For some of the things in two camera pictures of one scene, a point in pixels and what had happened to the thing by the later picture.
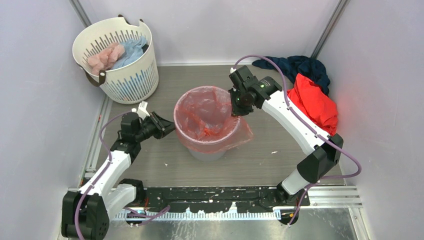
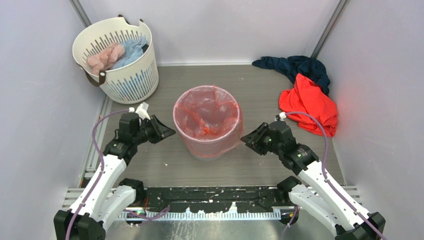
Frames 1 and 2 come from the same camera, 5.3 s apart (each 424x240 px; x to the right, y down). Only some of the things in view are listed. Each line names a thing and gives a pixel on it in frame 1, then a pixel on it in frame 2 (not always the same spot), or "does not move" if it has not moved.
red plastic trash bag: x=204 y=123 does not move
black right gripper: x=235 y=111 -> x=254 y=139
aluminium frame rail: x=327 y=203 does not move
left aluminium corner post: x=79 y=10 does not move
